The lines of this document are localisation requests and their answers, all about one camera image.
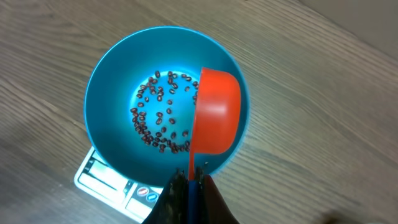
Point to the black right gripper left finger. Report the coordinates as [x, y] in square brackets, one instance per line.
[171, 207]

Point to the red beans in bowl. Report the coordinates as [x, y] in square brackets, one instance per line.
[163, 108]

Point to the white digital kitchen scale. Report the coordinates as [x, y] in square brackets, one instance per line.
[133, 199]

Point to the red measuring scoop blue handle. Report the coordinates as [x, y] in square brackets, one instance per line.
[215, 125]

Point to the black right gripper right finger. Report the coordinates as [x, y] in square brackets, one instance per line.
[212, 208]

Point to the teal plastic bowl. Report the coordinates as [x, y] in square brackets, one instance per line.
[111, 87]

